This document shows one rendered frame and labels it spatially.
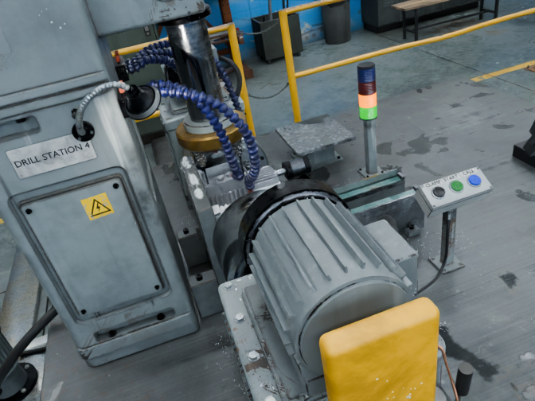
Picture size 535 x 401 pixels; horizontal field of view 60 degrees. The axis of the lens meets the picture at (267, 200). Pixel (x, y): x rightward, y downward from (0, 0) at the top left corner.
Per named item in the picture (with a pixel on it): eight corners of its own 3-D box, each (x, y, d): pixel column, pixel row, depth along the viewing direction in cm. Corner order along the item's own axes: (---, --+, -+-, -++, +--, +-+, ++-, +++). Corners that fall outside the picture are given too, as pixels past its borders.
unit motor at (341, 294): (336, 543, 66) (298, 352, 43) (267, 365, 93) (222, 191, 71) (490, 472, 71) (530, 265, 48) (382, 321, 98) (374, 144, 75)
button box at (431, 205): (427, 219, 114) (433, 208, 110) (412, 195, 118) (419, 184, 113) (486, 198, 117) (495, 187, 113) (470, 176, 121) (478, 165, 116)
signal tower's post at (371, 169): (366, 180, 171) (360, 70, 149) (357, 171, 178) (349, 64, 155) (385, 173, 173) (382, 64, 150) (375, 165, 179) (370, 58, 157)
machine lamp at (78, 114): (73, 167, 80) (43, 99, 73) (76, 142, 89) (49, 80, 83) (174, 139, 83) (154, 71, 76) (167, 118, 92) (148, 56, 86)
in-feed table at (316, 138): (301, 180, 179) (297, 153, 173) (279, 153, 201) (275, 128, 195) (357, 162, 183) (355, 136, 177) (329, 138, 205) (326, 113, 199)
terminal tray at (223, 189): (211, 211, 121) (205, 188, 117) (204, 192, 130) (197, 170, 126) (254, 197, 123) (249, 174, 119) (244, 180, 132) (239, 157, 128)
